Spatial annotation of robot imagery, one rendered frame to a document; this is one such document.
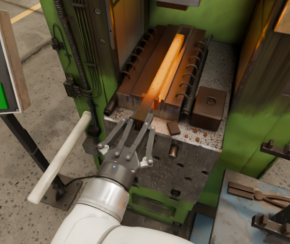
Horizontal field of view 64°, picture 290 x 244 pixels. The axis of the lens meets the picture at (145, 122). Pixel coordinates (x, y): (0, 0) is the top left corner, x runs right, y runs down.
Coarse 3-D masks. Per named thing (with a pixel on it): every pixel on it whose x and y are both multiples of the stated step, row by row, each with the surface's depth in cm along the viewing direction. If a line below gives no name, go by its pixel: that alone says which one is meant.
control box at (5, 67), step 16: (0, 16) 61; (0, 32) 61; (0, 48) 62; (16, 48) 69; (0, 64) 63; (16, 64) 68; (0, 80) 65; (16, 80) 67; (16, 96) 67; (0, 112) 68; (16, 112) 69
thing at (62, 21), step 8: (56, 0) 68; (56, 8) 70; (64, 16) 72; (72, 16) 72; (64, 24) 73; (72, 40) 78; (72, 48) 80; (80, 64) 86; (80, 72) 88; (88, 88) 95; (88, 104) 102; (96, 104) 104; (96, 120) 111; (88, 128) 117; (96, 128) 114; (96, 136) 117
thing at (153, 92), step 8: (176, 40) 78; (176, 48) 75; (168, 56) 72; (176, 56) 76; (168, 64) 69; (160, 72) 67; (168, 72) 68; (160, 80) 65; (152, 88) 63; (160, 88) 63; (144, 96) 59; (152, 96) 60; (144, 104) 57; (136, 112) 55; (144, 112) 55; (136, 120) 54; (144, 120) 54; (136, 128) 57
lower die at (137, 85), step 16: (160, 32) 92; (176, 32) 90; (192, 32) 90; (144, 48) 85; (160, 48) 83; (192, 48) 83; (144, 64) 79; (160, 64) 78; (176, 64) 76; (128, 80) 74; (144, 80) 73; (176, 80) 73; (128, 96) 71; (160, 112) 71; (176, 112) 69
